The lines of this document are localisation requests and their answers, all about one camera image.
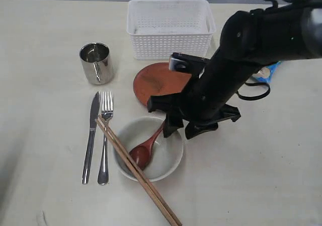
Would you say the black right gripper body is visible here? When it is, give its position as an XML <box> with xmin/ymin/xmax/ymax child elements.
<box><xmin>147</xmin><ymin>49</ymin><xmax>242</xmax><ymax>125</ymax></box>

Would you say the white speckled ceramic bowl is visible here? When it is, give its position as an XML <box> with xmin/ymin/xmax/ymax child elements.
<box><xmin>117</xmin><ymin>116</ymin><xmax>184</xmax><ymax>182</ymax></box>

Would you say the brown wooden spoon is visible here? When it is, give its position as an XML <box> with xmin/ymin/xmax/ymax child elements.
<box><xmin>129</xmin><ymin>121</ymin><xmax>165</xmax><ymax>170</ymax></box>

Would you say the dark brown round plate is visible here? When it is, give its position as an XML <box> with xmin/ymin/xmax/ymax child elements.
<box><xmin>133</xmin><ymin>62</ymin><xmax>191</xmax><ymax>106</ymax></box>

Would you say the blue potato chips bag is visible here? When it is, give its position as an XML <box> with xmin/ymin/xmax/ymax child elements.
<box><xmin>252</xmin><ymin>61</ymin><xmax>282</xmax><ymax>84</ymax></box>

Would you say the brown wooden chopstick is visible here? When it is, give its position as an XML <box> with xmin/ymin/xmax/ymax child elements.
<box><xmin>94</xmin><ymin>118</ymin><xmax>177</xmax><ymax>226</ymax></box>
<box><xmin>96</xmin><ymin>115</ymin><xmax>182</xmax><ymax>225</ymax></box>

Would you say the silver metal table knife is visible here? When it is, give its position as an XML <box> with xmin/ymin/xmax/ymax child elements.
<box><xmin>82</xmin><ymin>91</ymin><xmax>101</xmax><ymax>185</ymax></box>

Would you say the white plastic lattice basket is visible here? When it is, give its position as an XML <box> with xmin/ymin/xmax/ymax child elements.
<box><xmin>126</xmin><ymin>0</ymin><xmax>216</xmax><ymax>60</ymax></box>

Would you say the silver metal fork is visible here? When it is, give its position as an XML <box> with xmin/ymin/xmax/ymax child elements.
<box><xmin>98</xmin><ymin>91</ymin><xmax>114</xmax><ymax>185</ymax></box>

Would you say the silver foil packet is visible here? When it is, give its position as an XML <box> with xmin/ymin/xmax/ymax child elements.
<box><xmin>79</xmin><ymin>42</ymin><xmax>114</xmax><ymax>85</ymax></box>

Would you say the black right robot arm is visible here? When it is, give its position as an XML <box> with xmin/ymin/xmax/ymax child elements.
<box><xmin>147</xmin><ymin>0</ymin><xmax>321</xmax><ymax>139</ymax></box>

